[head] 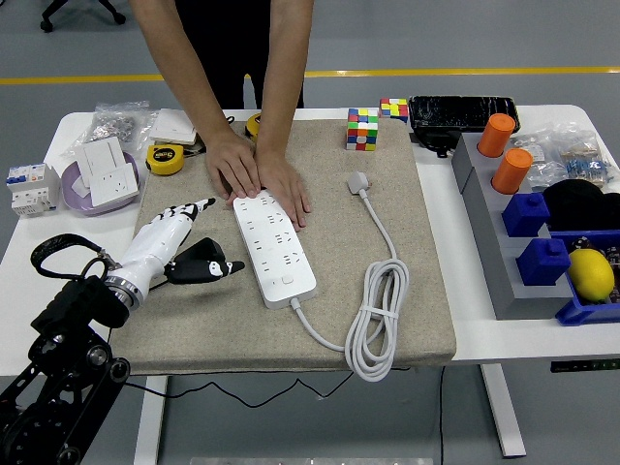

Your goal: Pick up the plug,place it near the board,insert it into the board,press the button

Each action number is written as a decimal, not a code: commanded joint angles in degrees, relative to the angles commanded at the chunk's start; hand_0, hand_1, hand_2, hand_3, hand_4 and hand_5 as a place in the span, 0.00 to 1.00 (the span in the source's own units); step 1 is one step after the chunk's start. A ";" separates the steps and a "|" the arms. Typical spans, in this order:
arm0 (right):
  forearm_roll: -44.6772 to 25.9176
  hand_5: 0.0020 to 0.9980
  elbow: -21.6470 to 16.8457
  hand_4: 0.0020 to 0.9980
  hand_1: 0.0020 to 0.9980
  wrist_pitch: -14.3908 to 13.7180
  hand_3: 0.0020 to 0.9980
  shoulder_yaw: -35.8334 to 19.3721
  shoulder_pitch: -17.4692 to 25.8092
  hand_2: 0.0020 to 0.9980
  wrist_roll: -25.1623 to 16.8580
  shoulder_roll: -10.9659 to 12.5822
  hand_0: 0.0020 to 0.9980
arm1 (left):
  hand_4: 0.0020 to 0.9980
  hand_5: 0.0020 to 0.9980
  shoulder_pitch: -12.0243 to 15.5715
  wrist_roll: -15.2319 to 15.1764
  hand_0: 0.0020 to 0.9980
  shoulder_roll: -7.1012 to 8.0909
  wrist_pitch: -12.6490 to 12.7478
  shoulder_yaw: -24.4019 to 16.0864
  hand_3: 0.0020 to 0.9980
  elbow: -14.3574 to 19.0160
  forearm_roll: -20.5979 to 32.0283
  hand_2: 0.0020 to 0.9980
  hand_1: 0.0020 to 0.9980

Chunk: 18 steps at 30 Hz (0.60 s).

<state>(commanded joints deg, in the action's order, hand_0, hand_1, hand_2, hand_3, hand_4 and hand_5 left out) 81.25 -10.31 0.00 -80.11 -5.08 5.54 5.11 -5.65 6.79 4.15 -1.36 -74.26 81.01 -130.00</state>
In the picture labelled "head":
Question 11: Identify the long black box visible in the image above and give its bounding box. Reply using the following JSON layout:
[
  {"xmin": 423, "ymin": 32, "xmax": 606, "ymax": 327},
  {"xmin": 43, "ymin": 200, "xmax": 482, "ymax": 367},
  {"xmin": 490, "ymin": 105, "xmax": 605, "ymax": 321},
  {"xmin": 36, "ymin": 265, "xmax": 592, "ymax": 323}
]
[{"xmin": 408, "ymin": 94, "xmax": 522, "ymax": 135}]

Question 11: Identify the white power strip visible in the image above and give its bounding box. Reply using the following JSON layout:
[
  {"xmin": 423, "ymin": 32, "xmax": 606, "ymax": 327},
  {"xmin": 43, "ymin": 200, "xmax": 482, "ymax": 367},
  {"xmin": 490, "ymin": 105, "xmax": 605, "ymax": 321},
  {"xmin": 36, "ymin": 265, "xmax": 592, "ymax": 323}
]
[{"xmin": 232, "ymin": 189, "xmax": 319, "ymax": 310}]

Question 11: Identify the person's body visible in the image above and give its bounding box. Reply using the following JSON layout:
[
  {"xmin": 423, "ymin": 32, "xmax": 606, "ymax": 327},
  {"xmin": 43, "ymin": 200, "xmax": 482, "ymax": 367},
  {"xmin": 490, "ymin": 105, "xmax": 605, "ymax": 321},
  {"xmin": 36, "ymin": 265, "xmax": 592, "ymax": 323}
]
[{"xmin": 173, "ymin": 0, "xmax": 306, "ymax": 111}]

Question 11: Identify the black office chair base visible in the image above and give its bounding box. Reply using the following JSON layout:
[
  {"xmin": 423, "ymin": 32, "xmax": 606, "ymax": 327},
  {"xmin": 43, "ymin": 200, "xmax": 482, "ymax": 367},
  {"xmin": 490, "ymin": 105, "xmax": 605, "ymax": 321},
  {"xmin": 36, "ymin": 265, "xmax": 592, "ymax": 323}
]
[{"xmin": 39, "ymin": 0, "xmax": 127, "ymax": 34}]

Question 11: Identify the black cloth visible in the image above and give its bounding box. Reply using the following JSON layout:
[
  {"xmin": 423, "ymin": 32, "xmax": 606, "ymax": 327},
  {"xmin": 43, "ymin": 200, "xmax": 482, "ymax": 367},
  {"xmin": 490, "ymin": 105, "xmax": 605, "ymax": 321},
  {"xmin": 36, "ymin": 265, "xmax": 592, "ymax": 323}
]
[{"xmin": 541, "ymin": 178, "xmax": 620, "ymax": 233}]

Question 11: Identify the blue plastic bin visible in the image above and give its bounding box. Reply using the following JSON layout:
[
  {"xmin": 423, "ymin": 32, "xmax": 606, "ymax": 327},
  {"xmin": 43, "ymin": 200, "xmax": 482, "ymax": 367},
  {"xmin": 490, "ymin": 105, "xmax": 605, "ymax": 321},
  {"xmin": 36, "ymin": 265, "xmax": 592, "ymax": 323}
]
[{"xmin": 549, "ymin": 229, "xmax": 620, "ymax": 326}]

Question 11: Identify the clear bag of metal parts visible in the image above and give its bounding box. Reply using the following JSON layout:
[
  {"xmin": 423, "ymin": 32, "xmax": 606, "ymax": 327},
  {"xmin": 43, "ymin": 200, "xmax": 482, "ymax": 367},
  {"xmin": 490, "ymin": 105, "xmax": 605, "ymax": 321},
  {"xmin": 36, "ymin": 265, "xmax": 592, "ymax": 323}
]
[{"xmin": 60, "ymin": 100, "xmax": 161, "ymax": 159}]

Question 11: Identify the white power cord with plug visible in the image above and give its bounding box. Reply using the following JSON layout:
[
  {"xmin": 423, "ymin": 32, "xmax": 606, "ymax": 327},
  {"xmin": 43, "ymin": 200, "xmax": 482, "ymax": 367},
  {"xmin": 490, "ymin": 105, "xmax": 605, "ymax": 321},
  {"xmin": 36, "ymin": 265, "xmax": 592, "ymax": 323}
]
[{"xmin": 289, "ymin": 170, "xmax": 411, "ymax": 384}]

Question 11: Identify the small black device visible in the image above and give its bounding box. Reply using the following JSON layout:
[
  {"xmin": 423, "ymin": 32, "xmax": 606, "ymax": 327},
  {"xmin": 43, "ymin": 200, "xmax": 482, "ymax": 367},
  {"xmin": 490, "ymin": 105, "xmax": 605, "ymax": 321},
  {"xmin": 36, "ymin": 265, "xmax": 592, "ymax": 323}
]
[{"xmin": 410, "ymin": 129, "xmax": 466, "ymax": 159}]

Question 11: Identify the black hanging cable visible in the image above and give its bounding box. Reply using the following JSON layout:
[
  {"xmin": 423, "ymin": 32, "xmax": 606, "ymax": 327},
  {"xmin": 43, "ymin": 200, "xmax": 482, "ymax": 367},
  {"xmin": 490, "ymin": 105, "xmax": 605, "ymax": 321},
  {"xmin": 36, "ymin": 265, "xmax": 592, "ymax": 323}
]
[{"xmin": 438, "ymin": 365, "xmax": 447, "ymax": 465}]

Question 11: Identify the yellow black tape measure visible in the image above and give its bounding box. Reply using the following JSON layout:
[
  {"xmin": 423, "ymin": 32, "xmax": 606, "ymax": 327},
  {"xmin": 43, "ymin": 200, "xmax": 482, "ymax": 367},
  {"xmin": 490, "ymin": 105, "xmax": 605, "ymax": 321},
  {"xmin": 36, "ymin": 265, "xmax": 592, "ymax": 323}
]
[{"xmin": 144, "ymin": 143, "xmax": 187, "ymax": 176}]

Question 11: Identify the thin black plug cord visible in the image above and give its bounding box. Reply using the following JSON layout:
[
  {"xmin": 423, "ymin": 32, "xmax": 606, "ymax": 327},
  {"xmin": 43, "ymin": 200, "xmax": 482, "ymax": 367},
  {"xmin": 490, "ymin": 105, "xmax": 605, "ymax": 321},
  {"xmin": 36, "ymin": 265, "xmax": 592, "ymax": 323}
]
[{"xmin": 124, "ymin": 278, "xmax": 413, "ymax": 411}]

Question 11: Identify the grey-brown mat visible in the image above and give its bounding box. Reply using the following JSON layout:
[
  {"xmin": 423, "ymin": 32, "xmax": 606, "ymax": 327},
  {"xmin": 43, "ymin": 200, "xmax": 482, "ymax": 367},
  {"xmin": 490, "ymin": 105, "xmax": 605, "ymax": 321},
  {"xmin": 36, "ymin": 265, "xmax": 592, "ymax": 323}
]
[{"xmin": 104, "ymin": 118, "xmax": 457, "ymax": 377}]

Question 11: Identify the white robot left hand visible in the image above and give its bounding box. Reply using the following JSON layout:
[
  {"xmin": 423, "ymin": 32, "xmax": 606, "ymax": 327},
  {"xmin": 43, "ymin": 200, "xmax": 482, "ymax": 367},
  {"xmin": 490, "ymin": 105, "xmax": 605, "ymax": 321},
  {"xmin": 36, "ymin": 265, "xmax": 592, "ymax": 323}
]
[{"xmin": 114, "ymin": 196, "xmax": 246, "ymax": 292}]

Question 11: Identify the white wall socket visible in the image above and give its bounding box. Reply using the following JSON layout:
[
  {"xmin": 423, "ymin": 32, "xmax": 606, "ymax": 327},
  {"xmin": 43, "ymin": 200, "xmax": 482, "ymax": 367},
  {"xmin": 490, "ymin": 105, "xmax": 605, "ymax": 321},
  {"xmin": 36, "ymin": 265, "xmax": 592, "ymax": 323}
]
[{"xmin": 88, "ymin": 164, "xmax": 140, "ymax": 203}]

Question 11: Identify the small colourful puzzle cube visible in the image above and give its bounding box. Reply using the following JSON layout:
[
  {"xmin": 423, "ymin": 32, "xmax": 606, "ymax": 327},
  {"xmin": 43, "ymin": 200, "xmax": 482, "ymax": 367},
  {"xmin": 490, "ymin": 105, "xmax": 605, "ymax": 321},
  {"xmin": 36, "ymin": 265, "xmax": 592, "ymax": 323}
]
[{"xmin": 378, "ymin": 97, "xmax": 410, "ymax": 124}]

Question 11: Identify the purple bowl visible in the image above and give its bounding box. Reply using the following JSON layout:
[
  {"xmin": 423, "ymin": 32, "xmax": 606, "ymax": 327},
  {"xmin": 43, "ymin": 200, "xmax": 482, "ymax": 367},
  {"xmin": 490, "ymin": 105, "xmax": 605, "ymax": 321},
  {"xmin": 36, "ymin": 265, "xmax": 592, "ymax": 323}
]
[{"xmin": 60, "ymin": 150, "xmax": 142, "ymax": 217}]

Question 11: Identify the orange cylinder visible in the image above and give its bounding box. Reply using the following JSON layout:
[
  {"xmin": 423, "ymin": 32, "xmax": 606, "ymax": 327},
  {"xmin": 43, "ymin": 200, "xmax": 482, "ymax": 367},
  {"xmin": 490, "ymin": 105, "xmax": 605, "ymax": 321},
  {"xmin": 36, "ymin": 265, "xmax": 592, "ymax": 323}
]
[
  {"xmin": 477, "ymin": 112, "xmax": 516, "ymax": 159},
  {"xmin": 490, "ymin": 147, "xmax": 534, "ymax": 196}
]

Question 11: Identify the yellow lemon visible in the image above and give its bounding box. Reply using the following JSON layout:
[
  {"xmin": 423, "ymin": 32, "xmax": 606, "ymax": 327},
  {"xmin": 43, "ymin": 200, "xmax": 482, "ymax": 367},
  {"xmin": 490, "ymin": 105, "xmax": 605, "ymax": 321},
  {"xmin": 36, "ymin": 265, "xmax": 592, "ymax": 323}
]
[{"xmin": 566, "ymin": 248, "xmax": 616, "ymax": 304}]

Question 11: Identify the white circuit breaker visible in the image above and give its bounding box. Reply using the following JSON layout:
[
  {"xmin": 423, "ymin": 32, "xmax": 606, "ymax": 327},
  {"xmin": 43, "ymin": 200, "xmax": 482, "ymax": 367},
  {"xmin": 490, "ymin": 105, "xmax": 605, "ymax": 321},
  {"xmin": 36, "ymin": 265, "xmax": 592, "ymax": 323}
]
[{"xmin": 5, "ymin": 162, "xmax": 62, "ymax": 218}]

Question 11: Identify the blue block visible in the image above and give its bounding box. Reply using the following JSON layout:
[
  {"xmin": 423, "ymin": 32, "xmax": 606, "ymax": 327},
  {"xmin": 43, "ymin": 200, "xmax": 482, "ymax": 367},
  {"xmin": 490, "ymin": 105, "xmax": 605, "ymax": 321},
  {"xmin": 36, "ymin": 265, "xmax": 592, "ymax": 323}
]
[
  {"xmin": 501, "ymin": 192, "xmax": 551, "ymax": 238},
  {"xmin": 514, "ymin": 236, "xmax": 572, "ymax": 287}
]

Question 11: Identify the white rocker switch panel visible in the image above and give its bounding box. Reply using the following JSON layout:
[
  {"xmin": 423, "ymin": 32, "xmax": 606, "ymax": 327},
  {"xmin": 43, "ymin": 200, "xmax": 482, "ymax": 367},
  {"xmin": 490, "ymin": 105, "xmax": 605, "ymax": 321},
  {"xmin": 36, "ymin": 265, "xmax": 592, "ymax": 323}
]
[{"xmin": 73, "ymin": 136, "xmax": 128, "ymax": 189}]

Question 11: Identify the person's right hand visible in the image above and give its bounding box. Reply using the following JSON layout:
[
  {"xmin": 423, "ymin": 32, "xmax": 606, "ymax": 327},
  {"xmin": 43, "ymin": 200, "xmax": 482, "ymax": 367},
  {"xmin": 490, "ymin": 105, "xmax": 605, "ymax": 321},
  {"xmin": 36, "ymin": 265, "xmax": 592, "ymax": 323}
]
[{"xmin": 203, "ymin": 130, "xmax": 263, "ymax": 201}]

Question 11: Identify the flat white switch panel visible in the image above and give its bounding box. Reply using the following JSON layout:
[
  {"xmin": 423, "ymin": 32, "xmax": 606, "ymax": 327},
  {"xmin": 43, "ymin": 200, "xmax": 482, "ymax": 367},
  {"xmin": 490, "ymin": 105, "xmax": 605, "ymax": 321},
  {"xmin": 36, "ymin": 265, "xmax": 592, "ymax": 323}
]
[{"xmin": 148, "ymin": 108, "xmax": 200, "ymax": 146}]

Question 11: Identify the black plug adapter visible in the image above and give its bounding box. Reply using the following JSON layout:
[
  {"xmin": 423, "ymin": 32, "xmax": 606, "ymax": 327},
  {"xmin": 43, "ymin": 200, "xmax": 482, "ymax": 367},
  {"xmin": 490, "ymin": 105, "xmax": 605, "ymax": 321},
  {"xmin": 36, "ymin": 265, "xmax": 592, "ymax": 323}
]
[{"xmin": 177, "ymin": 236, "xmax": 228, "ymax": 265}]

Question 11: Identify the black table control panel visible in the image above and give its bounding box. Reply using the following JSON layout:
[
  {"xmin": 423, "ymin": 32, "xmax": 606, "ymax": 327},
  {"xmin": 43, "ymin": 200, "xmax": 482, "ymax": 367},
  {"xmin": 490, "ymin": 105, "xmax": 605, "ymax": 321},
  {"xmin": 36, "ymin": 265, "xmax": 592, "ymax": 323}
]
[{"xmin": 549, "ymin": 358, "xmax": 620, "ymax": 374}]

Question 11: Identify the clear bag of small parts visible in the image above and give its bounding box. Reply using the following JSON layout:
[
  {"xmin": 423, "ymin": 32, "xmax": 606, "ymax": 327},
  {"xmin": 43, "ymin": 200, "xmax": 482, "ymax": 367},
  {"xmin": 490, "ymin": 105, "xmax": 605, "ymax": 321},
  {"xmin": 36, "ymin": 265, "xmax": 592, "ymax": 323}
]
[{"xmin": 511, "ymin": 133, "xmax": 563, "ymax": 193}]

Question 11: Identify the person's left hand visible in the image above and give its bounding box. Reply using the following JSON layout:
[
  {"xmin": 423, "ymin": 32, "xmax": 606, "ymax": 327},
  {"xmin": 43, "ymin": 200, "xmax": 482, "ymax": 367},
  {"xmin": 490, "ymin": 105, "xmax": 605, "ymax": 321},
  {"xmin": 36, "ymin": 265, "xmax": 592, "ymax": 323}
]
[{"xmin": 254, "ymin": 147, "xmax": 312, "ymax": 229}]

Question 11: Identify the small yellow tape measure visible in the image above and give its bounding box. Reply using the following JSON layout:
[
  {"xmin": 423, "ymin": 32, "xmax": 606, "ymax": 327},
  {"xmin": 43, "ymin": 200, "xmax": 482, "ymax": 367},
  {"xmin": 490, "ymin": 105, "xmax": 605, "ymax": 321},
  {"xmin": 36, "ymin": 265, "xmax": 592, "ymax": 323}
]
[{"xmin": 244, "ymin": 111, "xmax": 263, "ymax": 144}]

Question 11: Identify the large colourful puzzle cube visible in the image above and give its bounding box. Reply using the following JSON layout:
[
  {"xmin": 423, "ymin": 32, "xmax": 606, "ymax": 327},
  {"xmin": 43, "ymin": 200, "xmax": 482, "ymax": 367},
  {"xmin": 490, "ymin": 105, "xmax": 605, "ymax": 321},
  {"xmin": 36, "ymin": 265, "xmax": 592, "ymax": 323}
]
[{"xmin": 345, "ymin": 107, "xmax": 380, "ymax": 152}]

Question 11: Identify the white table leg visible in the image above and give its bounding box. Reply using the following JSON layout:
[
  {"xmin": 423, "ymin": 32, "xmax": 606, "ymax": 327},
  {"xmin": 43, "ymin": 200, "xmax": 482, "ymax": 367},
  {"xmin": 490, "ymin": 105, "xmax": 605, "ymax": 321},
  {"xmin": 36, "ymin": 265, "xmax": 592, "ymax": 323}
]
[
  {"xmin": 479, "ymin": 362, "xmax": 528, "ymax": 459},
  {"xmin": 133, "ymin": 375, "xmax": 169, "ymax": 465}
]

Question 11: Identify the clear bag of blue components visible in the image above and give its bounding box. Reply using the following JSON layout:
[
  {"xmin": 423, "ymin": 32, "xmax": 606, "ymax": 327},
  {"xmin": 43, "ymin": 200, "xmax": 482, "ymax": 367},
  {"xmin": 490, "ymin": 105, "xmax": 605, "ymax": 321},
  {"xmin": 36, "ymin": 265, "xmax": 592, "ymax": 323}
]
[{"xmin": 546, "ymin": 123, "xmax": 620, "ymax": 191}]

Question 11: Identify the grey block holder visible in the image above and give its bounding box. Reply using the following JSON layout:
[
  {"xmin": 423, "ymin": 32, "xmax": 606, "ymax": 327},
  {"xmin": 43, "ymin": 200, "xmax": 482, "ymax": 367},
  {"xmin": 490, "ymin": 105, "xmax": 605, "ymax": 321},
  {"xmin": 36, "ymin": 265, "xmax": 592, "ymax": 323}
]
[{"xmin": 450, "ymin": 133, "xmax": 575, "ymax": 321}]

